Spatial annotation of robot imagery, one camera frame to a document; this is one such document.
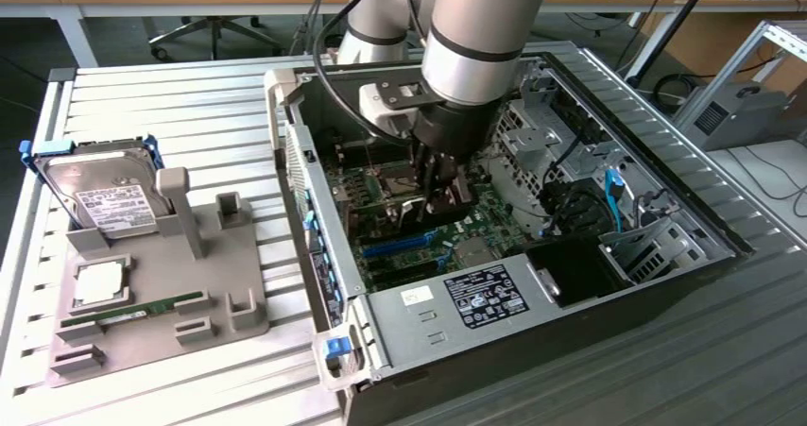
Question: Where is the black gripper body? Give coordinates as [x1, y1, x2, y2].
[413, 99, 499, 162]

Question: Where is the low-profile graphics card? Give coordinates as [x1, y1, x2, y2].
[339, 192, 473, 241]

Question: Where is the CPU socket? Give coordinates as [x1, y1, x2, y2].
[371, 161, 418, 200]

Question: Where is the green motherboard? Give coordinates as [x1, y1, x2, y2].
[321, 135, 506, 293]

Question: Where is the thin socket locking lever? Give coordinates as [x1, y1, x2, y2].
[359, 133, 383, 175]

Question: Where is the silver drive cage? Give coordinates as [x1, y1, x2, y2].
[490, 97, 633, 229]

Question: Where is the square chipset heatsink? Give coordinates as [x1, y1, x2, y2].
[454, 236, 499, 269]

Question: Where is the blue expansion slot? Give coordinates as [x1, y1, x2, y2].
[359, 234, 438, 259]

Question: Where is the black expansion slot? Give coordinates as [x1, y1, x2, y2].
[369, 259, 442, 281]

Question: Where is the silver power supply with label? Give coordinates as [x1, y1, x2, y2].
[362, 253, 563, 370]

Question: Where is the silver disk bay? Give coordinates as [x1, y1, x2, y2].
[598, 215, 702, 283]

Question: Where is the wooden desk with side panel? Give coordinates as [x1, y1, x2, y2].
[517, 0, 807, 80]

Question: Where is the open black PC case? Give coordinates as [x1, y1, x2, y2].
[263, 50, 756, 426]

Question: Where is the black tripod pole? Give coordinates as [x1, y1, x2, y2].
[621, 0, 722, 90]

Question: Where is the office chair base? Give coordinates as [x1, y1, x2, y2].
[149, 14, 283, 61]

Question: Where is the grey computer tower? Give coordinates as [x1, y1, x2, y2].
[678, 80, 794, 151]

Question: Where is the grey parts rack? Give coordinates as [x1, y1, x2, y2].
[49, 165, 274, 389]

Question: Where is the hard disk in blue caddy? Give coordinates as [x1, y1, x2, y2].
[18, 133, 175, 239]

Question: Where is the green RAM stick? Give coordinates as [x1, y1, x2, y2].
[61, 291, 207, 327]

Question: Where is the silver CPU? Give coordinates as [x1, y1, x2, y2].
[74, 263, 127, 307]

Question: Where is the white wrist camera with mount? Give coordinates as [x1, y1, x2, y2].
[358, 80, 447, 140]

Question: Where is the black wire bundle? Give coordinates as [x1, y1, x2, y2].
[539, 175, 617, 238]

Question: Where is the blue SATA wire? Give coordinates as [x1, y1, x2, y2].
[603, 168, 630, 233]

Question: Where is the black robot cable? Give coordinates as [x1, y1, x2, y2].
[313, 0, 418, 146]

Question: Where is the aluminium profile frame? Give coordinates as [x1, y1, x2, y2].
[672, 19, 807, 129]

